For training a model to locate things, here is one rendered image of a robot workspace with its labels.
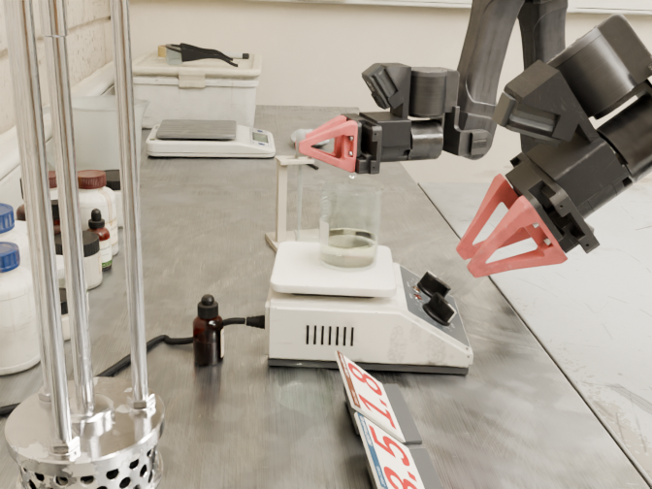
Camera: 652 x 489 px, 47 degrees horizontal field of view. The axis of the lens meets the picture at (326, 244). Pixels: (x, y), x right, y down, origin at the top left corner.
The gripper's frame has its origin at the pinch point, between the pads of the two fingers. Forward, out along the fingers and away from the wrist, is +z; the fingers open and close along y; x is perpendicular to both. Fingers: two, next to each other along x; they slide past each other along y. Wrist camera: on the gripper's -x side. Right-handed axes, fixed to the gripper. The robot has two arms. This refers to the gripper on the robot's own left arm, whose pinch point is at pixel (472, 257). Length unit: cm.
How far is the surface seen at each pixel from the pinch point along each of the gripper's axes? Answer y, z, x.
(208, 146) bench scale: -86, 31, -3
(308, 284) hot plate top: -3.4, 13.7, -5.9
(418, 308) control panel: -3.8, 7.2, 3.4
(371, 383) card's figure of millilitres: 3.5, 13.8, 2.4
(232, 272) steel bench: -27.0, 26.0, -2.1
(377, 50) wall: -151, -8, 21
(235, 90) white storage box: -113, 24, -3
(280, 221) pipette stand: -35.8, 18.9, -0.2
